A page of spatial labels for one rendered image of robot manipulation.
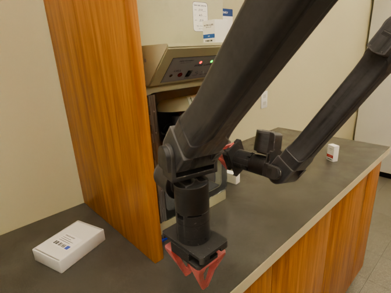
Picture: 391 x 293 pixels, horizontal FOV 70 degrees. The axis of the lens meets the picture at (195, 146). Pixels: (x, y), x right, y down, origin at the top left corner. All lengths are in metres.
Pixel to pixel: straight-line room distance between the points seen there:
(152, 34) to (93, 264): 0.65
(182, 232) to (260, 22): 0.34
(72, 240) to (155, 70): 0.55
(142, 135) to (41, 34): 0.58
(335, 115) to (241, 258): 0.45
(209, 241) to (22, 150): 0.80
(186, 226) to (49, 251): 0.55
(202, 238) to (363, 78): 0.45
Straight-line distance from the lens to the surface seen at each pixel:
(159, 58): 0.69
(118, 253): 0.90
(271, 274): 0.99
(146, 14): 0.78
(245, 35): 0.26
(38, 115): 1.11
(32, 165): 1.14
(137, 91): 0.64
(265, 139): 0.77
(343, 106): 0.67
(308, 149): 0.70
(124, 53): 0.66
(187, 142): 0.36
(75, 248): 0.90
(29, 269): 0.96
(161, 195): 0.85
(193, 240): 0.47
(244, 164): 0.80
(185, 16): 0.86
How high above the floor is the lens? 1.49
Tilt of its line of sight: 19 degrees down
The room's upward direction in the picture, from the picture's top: 3 degrees counter-clockwise
